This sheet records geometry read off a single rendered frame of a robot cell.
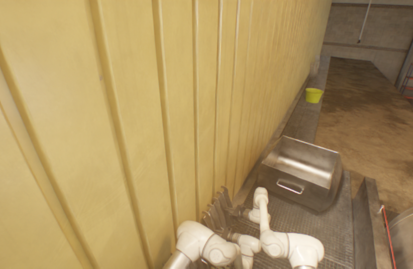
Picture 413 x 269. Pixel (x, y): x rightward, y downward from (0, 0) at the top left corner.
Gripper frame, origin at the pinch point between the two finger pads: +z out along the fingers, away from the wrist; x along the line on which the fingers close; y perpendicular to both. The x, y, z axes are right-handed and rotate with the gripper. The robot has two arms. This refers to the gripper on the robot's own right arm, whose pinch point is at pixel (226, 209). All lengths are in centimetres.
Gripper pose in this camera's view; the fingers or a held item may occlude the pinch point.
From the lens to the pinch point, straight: 194.8
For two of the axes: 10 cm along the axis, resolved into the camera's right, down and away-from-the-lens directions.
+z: -8.5, -0.5, 5.3
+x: 5.0, -4.2, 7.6
